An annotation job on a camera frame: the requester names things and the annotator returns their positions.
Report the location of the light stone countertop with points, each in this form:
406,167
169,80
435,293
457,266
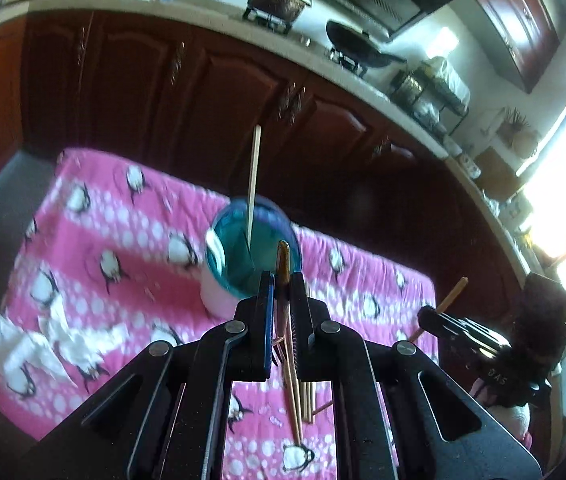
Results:
163,7

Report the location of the wooden chopstick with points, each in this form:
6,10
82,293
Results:
310,400
304,400
253,185

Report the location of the dark wooden kitchen cabinet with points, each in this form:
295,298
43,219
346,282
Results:
138,85

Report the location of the brown clay pot with lid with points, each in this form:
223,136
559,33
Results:
278,0

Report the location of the cardboard box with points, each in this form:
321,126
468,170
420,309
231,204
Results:
498,175

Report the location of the potted plant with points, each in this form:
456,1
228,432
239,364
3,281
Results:
520,135

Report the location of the reddish brown chopstick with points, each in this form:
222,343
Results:
450,297
322,407

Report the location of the wooden wall cabinet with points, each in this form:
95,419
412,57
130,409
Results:
513,10

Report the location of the dark brown utensil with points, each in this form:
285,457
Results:
283,265

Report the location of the black wok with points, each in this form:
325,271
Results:
358,42

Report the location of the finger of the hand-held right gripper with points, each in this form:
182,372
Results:
438,320

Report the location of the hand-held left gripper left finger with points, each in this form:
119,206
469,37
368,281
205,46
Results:
266,325

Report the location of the pink penguin print blanket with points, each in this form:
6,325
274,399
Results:
113,220

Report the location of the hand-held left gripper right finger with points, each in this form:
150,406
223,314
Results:
300,330

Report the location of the pink cup with teal inside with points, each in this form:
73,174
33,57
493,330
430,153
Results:
218,300

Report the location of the white spoon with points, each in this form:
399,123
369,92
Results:
215,255

